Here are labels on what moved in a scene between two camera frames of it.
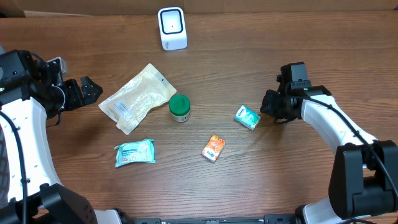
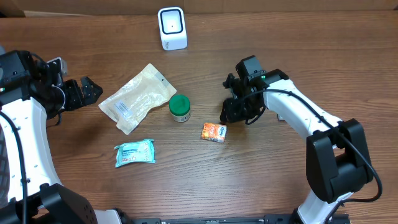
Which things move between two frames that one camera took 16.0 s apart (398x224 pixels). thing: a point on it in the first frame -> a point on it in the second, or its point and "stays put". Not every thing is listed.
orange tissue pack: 213,148 -> 212,132
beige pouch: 134,100 stays put
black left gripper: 76,99 stays put
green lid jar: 180,106 stays put
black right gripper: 267,107 -> 231,107
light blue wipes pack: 142,151 stays put
